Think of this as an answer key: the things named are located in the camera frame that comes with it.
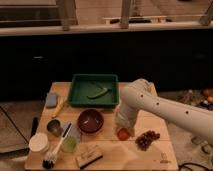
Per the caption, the orange apple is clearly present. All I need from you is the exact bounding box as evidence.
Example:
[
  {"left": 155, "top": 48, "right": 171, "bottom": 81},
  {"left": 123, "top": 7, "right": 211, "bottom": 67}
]
[{"left": 117, "top": 128, "right": 130, "bottom": 141}]

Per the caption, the bunch of dark grapes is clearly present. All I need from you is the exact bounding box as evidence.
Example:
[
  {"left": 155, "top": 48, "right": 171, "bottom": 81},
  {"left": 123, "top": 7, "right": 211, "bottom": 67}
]
[{"left": 135, "top": 130, "right": 160, "bottom": 151}]

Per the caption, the black knife handle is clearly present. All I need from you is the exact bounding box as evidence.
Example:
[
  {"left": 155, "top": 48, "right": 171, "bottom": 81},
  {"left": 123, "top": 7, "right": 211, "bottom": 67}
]
[{"left": 31, "top": 117, "right": 38, "bottom": 137}]

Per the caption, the green plastic tray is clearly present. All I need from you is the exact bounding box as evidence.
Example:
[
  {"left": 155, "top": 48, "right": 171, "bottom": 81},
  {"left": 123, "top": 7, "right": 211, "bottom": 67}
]
[{"left": 67, "top": 74, "right": 119, "bottom": 108}]

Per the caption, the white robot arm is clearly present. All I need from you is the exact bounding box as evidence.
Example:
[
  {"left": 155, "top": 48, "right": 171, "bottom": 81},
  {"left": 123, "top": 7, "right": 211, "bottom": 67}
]
[{"left": 115, "top": 79, "right": 213, "bottom": 145}]

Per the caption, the wooden block eraser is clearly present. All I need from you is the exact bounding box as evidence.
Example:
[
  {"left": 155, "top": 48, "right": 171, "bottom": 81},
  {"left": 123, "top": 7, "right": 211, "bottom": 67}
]
[{"left": 76, "top": 145, "right": 103, "bottom": 169}]

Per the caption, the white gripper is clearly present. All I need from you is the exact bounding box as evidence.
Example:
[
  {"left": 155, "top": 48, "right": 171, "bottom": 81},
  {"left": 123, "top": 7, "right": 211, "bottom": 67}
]
[{"left": 115, "top": 105, "right": 137, "bottom": 137}]

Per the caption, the white-handled black brush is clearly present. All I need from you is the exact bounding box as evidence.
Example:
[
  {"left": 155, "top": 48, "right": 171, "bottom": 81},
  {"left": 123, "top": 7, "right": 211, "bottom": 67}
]
[{"left": 42, "top": 123, "right": 72, "bottom": 169}]

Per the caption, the blue sponge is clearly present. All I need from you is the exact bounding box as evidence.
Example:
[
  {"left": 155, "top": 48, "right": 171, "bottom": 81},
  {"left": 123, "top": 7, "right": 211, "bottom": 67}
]
[{"left": 45, "top": 93, "right": 58, "bottom": 108}]

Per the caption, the small metal cup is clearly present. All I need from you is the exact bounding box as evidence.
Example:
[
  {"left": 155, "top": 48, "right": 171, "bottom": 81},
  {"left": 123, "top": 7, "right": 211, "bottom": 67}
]
[{"left": 47, "top": 119, "right": 63, "bottom": 137}]

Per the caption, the dark red bowl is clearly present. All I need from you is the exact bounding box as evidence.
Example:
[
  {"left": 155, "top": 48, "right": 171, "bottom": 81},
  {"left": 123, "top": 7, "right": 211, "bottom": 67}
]
[{"left": 77, "top": 109, "right": 104, "bottom": 134}]

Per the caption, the black cable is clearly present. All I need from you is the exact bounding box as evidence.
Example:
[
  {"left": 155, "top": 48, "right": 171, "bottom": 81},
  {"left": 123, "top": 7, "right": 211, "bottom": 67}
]
[{"left": 178, "top": 162, "right": 211, "bottom": 171}]

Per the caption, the green plastic cup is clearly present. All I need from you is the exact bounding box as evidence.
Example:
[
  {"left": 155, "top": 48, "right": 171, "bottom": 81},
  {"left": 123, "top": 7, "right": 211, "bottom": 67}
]
[{"left": 61, "top": 136, "right": 77, "bottom": 153}]

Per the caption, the yellow banana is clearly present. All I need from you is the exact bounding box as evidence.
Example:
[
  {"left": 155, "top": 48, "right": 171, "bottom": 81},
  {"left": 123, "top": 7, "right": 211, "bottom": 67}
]
[{"left": 52, "top": 98, "right": 67, "bottom": 118}]

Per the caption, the green cucumber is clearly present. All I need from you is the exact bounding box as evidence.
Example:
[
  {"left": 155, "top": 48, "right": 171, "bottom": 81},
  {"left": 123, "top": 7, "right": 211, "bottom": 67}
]
[{"left": 87, "top": 88, "right": 108, "bottom": 99}]

